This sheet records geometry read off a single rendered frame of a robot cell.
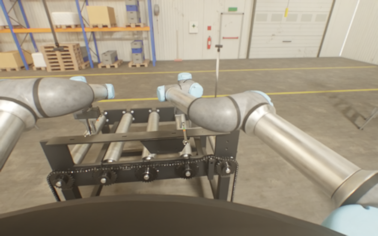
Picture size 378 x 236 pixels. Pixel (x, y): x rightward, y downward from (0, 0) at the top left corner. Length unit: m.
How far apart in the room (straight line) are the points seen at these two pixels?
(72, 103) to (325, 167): 0.65
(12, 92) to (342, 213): 0.73
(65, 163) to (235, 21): 9.90
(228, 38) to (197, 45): 1.61
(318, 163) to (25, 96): 0.72
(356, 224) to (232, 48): 10.46
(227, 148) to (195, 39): 9.08
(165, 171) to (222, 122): 1.00
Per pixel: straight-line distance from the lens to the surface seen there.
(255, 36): 11.04
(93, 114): 1.17
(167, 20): 10.11
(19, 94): 0.65
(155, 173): 1.44
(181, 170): 1.43
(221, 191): 1.70
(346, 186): 0.48
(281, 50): 11.86
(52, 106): 0.63
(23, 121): 0.63
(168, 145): 1.36
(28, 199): 3.03
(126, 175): 1.54
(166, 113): 2.25
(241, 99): 0.60
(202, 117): 0.57
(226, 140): 1.39
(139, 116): 2.30
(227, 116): 0.56
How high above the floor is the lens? 1.84
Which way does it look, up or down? 28 degrees down
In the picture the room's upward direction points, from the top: straight up
